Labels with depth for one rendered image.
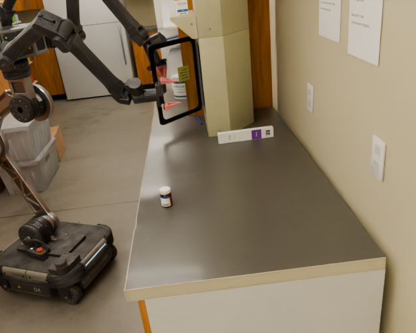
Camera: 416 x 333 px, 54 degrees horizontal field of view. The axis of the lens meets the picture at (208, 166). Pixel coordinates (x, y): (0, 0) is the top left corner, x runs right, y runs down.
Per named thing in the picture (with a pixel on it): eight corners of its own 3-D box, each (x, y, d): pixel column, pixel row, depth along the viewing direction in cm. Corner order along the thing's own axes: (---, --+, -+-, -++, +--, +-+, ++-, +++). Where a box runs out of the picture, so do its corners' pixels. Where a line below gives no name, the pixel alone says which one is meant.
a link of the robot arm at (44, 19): (45, -1, 147) (34, 20, 143) (77, 24, 155) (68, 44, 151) (-1, 45, 177) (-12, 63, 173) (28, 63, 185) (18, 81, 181)
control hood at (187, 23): (195, 30, 211) (193, 9, 207) (198, 38, 182) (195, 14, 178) (173, 32, 211) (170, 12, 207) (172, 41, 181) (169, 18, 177)
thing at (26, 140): (57, 136, 417) (48, 105, 403) (39, 160, 362) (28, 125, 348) (16, 141, 416) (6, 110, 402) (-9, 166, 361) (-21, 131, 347)
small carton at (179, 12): (187, 13, 189) (185, -1, 186) (188, 14, 184) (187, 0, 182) (175, 14, 188) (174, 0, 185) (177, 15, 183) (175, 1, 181)
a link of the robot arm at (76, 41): (59, 20, 156) (48, 41, 151) (69, 16, 153) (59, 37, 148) (125, 89, 188) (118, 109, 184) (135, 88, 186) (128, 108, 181)
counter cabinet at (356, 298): (259, 195, 334) (253, 86, 296) (364, 467, 148) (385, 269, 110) (177, 205, 332) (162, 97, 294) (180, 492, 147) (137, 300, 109)
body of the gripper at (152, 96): (158, 84, 177) (142, 86, 177) (162, 107, 181) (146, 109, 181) (159, 80, 183) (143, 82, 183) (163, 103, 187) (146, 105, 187)
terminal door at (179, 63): (202, 109, 227) (194, 34, 211) (160, 126, 208) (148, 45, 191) (201, 109, 228) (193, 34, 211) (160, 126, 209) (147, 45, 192)
